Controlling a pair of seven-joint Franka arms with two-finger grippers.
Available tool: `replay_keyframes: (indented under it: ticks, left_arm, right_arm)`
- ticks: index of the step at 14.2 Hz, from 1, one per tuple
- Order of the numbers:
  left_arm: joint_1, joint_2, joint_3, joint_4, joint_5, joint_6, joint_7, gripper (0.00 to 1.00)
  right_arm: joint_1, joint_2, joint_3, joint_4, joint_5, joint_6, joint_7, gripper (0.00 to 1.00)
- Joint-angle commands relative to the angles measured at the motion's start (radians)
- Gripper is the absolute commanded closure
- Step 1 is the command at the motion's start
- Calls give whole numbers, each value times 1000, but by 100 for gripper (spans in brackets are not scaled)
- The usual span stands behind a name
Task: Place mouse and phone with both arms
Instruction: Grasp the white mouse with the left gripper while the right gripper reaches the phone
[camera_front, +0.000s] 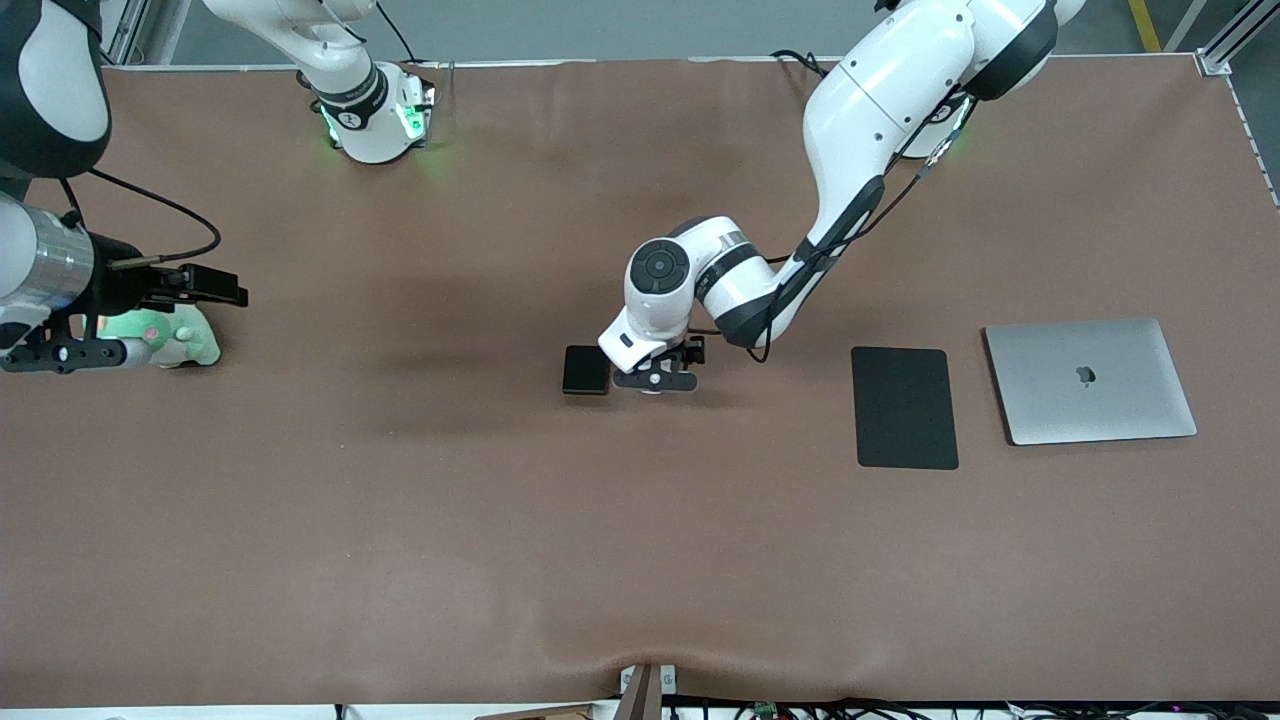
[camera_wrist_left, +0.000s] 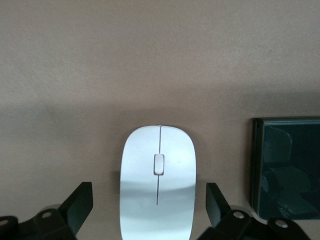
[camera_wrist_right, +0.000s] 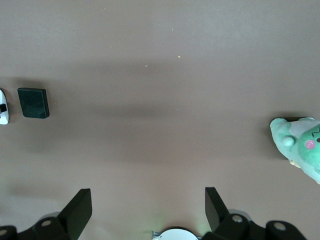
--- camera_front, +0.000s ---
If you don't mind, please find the small black phone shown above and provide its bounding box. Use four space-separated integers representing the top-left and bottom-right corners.
561 345 611 396

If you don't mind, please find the black mouse pad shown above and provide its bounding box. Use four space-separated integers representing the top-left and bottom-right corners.
851 346 960 470

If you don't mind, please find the green dinosaur plush toy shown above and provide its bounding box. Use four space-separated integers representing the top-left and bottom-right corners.
95 305 222 369

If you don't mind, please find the brown table cover mat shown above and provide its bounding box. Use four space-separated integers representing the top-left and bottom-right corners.
0 55 1280 707

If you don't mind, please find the silver closed laptop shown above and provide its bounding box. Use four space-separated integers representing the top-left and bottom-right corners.
983 318 1198 447

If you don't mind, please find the aluminium frame profile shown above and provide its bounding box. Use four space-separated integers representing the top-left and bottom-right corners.
100 0 166 69
1195 0 1280 76

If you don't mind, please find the black left arm base cable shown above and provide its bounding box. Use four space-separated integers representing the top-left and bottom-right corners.
770 48 831 81

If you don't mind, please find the black arm base cable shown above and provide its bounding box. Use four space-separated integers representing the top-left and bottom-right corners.
770 48 831 81
375 0 419 63

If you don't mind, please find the black right arm base cable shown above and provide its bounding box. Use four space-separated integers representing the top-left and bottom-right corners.
375 0 419 63

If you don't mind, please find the metal bracket with brown post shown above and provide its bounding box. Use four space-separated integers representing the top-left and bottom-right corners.
618 662 681 720

